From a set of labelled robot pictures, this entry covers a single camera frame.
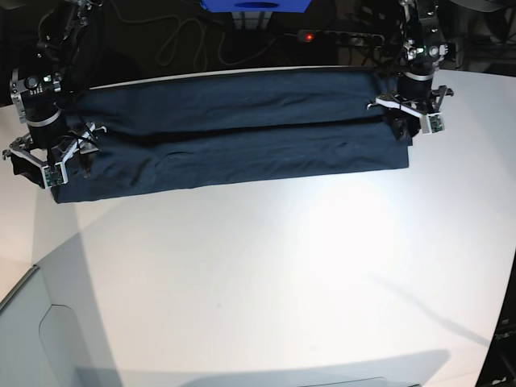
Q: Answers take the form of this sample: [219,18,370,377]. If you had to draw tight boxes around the black power strip red light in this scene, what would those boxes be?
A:
[297,30,385,47]

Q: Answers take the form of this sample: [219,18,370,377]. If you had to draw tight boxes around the grey cable behind table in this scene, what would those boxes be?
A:
[156,15,279,68]

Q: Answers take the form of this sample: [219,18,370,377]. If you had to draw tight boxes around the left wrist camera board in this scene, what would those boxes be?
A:
[420,113,445,135]

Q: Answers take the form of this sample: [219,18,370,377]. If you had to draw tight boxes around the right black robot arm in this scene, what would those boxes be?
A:
[2,1,105,189]

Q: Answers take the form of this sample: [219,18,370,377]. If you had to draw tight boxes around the dark blue T-shirt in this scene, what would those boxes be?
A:
[52,68,411,204]

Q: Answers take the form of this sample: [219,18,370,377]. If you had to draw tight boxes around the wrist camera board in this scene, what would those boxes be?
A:
[420,113,445,135]
[40,162,69,189]

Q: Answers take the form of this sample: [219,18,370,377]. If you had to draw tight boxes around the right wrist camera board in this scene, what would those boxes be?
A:
[40,162,69,189]

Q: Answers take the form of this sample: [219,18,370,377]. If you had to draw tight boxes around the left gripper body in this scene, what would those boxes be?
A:
[367,85,455,119]

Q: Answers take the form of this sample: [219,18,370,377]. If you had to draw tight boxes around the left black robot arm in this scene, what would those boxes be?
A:
[367,1,454,141]

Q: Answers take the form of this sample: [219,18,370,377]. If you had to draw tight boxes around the blue plastic box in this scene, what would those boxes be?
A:
[200,0,311,13]

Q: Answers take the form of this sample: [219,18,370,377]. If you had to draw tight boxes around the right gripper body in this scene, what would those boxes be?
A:
[2,122,107,168]

